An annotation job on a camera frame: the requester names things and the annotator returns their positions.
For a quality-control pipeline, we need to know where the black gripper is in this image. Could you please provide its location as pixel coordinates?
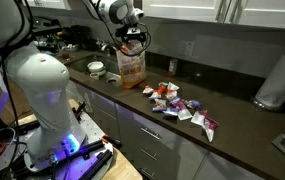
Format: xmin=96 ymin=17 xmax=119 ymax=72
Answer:
xmin=124 ymin=32 xmax=149 ymax=45

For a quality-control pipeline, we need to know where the orange white snack sachet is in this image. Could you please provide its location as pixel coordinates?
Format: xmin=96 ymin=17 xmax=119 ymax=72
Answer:
xmin=142 ymin=85 xmax=155 ymax=96
xmin=165 ymin=89 xmax=178 ymax=101
xmin=119 ymin=45 xmax=131 ymax=55
xmin=166 ymin=81 xmax=180 ymax=92
xmin=148 ymin=83 xmax=168 ymax=100

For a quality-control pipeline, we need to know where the white orange snack bag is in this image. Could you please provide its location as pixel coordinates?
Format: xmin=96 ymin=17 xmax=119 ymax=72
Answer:
xmin=115 ymin=39 xmax=148 ymax=90

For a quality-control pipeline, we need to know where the purple white snack sachet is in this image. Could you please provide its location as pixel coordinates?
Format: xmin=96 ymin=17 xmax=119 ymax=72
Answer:
xmin=162 ymin=107 xmax=180 ymax=118
xmin=168 ymin=96 xmax=182 ymax=107
xmin=152 ymin=98 xmax=168 ymax=113
xmin=185 ymin=99 xmax=204 ymax=111

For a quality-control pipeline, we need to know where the maroon white snack sachet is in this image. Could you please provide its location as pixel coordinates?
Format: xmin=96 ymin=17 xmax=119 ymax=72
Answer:
xmin=201 ymin=116 xmax=220 ymax=143
xmin=176 ymin=101 xmax=193 ymax=121
xmin=190 ymin=109 xmax=208 ymax=127

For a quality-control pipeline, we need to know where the chrome faucet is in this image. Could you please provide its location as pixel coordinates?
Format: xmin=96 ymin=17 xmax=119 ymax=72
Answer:
xmin=99 ymin=41 xmax=121 ymax=58

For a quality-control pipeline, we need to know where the small spice bottle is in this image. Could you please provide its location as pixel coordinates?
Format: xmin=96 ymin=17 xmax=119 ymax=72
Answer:
xmin=167 ymin=58 xmax=179 ymax=78

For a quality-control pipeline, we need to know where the white bowl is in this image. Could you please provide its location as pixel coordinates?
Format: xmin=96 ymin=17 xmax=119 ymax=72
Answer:
xmin=87 ymin=60 xmax=107 ymax=77

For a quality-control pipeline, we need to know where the white upper cabinet door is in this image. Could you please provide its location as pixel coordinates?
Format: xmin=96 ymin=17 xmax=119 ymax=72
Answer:
xmin=229 ymin=0 xmax=285 ymax=31
xmin=141 ymin=0 xmax=232 ymax=23
xmin=25 ymin=0 xmax=72 ymax=11

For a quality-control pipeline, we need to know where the dark kitchen appliance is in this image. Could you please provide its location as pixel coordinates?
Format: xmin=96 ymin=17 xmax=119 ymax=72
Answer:
xmin=69 ymin=24 xmax=92 ymax=52

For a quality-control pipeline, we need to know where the small white cup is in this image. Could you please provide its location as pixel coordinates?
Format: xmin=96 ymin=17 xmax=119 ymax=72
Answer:
xmin=89 ymin=72 xmax=101 ymax=81

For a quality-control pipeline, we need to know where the stainless steel sink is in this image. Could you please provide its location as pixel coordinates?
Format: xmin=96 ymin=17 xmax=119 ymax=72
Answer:
xmin=64 ymin=53 xmax=123 ymax=89

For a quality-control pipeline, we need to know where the dark dish rack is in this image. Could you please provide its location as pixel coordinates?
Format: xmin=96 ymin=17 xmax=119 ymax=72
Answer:
xmin=31 ymin=15 xmax=64 ymax=45

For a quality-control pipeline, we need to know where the black clamp bar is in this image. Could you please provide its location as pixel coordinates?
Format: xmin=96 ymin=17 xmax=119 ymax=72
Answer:
xmin=78 ymin=149 xmax=114 ymax=180
xmin=66 ymin=139 xmax=107 ymax=159

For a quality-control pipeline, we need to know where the metal paper towel holder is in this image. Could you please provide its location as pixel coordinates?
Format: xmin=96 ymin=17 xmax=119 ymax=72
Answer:
xmin=250 ymin=96 xmax=284 ymax=113

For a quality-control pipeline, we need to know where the white paper towel roll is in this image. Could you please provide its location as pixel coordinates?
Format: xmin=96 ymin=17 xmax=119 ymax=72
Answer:
xmin=255 ymin=53 xmax=285 ymax=108

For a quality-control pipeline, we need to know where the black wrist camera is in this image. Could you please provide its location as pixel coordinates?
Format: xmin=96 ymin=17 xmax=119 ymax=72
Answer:
xmin=114 ymin=26 xmax=143 ymax=38

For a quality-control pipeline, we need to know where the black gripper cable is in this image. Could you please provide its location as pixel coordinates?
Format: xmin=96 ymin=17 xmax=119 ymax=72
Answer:
xmin=137 ymin=21 xmax=152 ymax=56
xmin=90 ymin=0 xmax=121 ymax=48

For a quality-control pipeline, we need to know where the white wall outlet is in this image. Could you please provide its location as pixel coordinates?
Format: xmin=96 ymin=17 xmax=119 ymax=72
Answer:
xmin=178 ymin=39 xmax=196 ymax=58

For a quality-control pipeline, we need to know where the metal drawer handle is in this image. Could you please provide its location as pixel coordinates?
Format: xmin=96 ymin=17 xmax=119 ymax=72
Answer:
xmin=140 ymin=167 xmax=156 ymax=180
xmin=140 ymin=126 xmax=161 ymax=141
xmin=140 ymin=148 xmax=159 ymax=162

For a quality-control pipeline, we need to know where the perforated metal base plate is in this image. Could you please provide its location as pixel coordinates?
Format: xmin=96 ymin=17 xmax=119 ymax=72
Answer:
xmin=24 ymin=112 xmax=115 ymax=180

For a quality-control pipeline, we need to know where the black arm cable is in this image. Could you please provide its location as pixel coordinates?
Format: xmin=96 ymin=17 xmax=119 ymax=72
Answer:
xmin=0 ymin=0 xmax=35 ymax=161

